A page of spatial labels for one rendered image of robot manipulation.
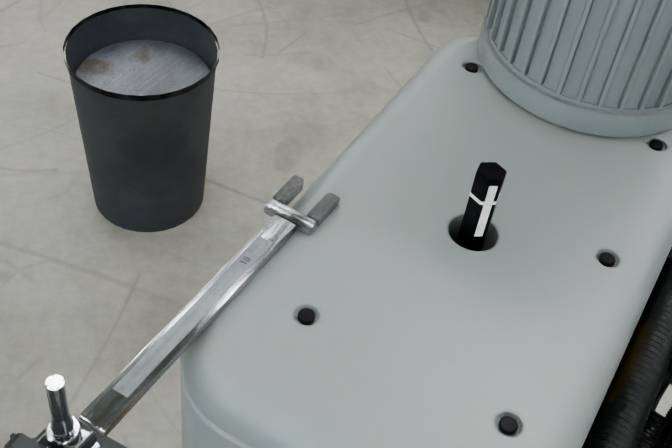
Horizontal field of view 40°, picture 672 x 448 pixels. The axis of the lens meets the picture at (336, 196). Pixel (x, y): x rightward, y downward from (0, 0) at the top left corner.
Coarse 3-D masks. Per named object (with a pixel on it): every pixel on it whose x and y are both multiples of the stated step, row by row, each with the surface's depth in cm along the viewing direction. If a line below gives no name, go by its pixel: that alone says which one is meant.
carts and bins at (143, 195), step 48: (96, 48) 304; (144, 48) 307; (192, 48) 309; (96, 96) 275; (144, 96) 271; (192, 96) 281; (96, 144) 292; (144, 144) 286; (192, 144) 298; (96, 192) 315; (144, 192) 303; (192, 192) 315
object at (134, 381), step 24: (288, 192) 68; (288, 216) 66; (312, 216) 66; (264, 240) 64; (240, 264) 62; (264, 264) 63; (216, 288) 61; (240, 288) 61; (192, 312) 59; (216, 312) 60; (168, 336) 58; (192, 336) 58; (144, 360) 56; (168, 360) 57; (120, 384) 55; (144, 384) 55; (96, 408) 54; (120, 408) 54; (96, 432) 53
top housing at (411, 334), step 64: (448, 64) 82; (384, 128) 75; (448, 128) 76; (512, 128) 77; (320, 192) 70; (384, 192) 70; (448, 192) 71; (512, 192) 72; (576, 192) 72; (640, 192) 73; (320, 256) 65; (384, 256) 65; (448, 256) 66; (512, 256) 67; (576, 256) 67; (640, 256) 68; (256, 320) 60; (320, 320) 61; (384, 320) 61; (448, 320) 62; (512, 320) 63; (576, 320) 63; (192, 384) 58; (256, 384) 57; (320, 384) 57; (384, 384) 58; (448, 384) 58; (512, 384) 59; (576, 384) 59
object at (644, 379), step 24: (648, 312) 76; (648, 336) 74; (624, 360) 73; (648, 360) 72; (624, 384) 70; (648, 384) 71; (600, 408) 70; (624, 408) 69; (648, 408) 70; (600, 432) 67; (624, 432) 67
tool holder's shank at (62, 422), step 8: (56, 376) 122; (48, 384) 121; (56, 384) 121; (64, 384) 122; (48, 392) 121; (56, 392) 121; (64, 392) 123; (48, 400) 124; (56, 400) 122; (64, 400) 123; (56, 408) 124; (64, 408) 124; (56, 416) 125; (64, 416) 126; (56, 424) 126; (64, 424) 127; (72, 424) 128; (56, 432) 127; (64, 432) 127
